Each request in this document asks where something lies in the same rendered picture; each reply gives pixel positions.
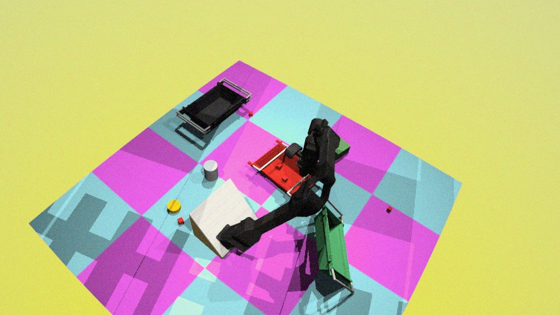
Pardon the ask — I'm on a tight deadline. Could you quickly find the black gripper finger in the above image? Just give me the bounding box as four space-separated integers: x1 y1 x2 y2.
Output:
304 168 315 177
296 162 307 176

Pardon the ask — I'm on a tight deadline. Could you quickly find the yellow cylinder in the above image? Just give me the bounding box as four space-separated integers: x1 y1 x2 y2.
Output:
167 199 181 214

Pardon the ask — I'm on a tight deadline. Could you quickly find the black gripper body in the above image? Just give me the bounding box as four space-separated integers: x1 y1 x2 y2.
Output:
285 143 320 173

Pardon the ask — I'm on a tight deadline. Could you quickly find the grey cylinder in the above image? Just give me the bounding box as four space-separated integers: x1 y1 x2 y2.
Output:
204 160 218 182

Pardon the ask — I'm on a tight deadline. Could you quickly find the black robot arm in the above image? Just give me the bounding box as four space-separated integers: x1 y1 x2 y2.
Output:
216 118 340 252

